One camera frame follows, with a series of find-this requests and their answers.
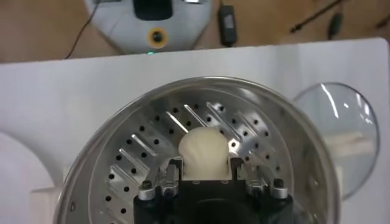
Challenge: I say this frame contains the white robot base orange ring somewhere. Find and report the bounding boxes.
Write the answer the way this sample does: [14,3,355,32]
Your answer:
[83,0,214,55]

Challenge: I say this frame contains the black floor cable with plug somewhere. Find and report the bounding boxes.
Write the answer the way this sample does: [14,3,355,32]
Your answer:
[289,0,345,34]

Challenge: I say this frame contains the glass lid cream handle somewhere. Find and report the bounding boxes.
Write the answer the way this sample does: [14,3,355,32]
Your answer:
[292,82,380,200]

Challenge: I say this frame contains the dark green inline adapter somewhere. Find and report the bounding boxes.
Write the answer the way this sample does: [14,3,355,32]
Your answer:
[327,12,344,40]

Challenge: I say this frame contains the thin black floor cable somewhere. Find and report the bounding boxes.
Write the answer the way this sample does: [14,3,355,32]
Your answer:
[63,2,100,60]

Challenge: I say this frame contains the stainless steel steamer basket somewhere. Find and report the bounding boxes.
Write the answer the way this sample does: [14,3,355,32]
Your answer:
[29,75,341,224]

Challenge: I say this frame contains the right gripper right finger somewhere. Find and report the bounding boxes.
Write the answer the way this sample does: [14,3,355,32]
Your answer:
[228,156,289,200]

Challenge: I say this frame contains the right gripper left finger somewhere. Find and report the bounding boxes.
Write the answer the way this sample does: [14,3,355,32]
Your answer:
[138,156,183,201]

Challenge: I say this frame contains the white round plate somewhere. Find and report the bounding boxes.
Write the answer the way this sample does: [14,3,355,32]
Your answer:
[0,130,55,224]

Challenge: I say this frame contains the black power brick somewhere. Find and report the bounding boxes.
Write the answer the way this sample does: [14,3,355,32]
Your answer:
[218,4,238,48]

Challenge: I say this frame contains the white steamed baozi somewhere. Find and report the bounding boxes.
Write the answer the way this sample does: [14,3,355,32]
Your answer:
[178,126,231,180]

